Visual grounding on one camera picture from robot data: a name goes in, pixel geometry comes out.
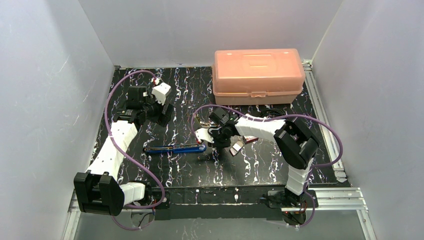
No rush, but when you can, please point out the cardboard staples tray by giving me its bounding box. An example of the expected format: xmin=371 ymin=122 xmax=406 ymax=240
xmin=229 ymin=140 xmax=245 ymax=157

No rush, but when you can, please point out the red staples box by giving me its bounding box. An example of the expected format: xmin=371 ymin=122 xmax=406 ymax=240
xmin=242 ymin=135 xmax=259 ymax=144

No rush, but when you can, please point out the blue stapler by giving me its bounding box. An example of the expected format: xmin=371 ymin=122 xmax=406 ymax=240
xmin=143 ymin=143 xmax=207 ymax=155

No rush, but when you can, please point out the beige stapler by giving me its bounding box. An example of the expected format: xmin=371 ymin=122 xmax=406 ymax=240
xmin=199 ymin=121 xmax=219 ymax=128

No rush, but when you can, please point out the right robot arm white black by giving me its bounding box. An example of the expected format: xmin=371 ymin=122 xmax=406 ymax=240
xmin=195 ymin=107 xmax=320 ymax=206

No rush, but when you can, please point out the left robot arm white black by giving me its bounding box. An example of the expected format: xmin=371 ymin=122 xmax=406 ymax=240
xmin=73 ymin=82 xmax=174 ymax=216

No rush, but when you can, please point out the orange plastic toolbox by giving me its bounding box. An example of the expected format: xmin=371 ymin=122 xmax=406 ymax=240
xmin=212 ymin=48 xmax=306 ymax=106

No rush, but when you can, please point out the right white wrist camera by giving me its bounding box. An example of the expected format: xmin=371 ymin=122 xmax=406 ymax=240
xmin=194 ymin=128 xmax=214 ymax=144

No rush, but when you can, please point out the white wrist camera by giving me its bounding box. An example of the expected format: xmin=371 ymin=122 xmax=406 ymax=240
xmin=151 ymin=82 xmax=172 ymax=106
xmin=194 ymin=128 xmax=214 ymax=144

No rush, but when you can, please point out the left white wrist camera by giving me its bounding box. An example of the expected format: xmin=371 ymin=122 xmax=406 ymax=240
xmin=151 ymin=82 xmax=172 ymax=106

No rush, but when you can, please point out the coiled black cable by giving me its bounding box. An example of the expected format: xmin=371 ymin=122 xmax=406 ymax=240
xmin=258 ymin=106 xmax=292 ymax=120

